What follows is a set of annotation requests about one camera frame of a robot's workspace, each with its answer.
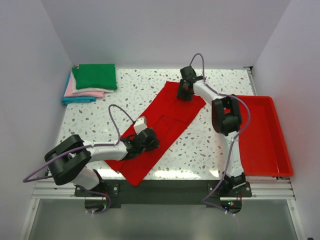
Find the red t shirt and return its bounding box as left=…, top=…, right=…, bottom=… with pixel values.
left=105, top=81, right=206, bottom=187

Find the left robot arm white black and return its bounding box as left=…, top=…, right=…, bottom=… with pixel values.
left=44, top=127, right=159, bottom=196

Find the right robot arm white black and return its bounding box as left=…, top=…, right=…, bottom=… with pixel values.
left=177, top=66, right=246, bottom=197

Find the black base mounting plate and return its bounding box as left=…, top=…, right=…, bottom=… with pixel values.
left=74, top=179, right=253, bottom=213

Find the green folded t shirt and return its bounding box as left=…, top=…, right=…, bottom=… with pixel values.
left=71, top=64, right=118, bottom=90

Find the teal folded t shirt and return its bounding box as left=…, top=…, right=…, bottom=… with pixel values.
left=61, top=73, right=97, bottom=105

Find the pink folded t shirt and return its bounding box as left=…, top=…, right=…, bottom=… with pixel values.
left=63, top=75, right=104, bottom=98

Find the red plastic bin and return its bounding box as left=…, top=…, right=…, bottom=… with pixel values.
left=238, top=95, right=294, bottom=177

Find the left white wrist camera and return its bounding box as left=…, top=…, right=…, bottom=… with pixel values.
left=133, top=116, right=148, bottom=134

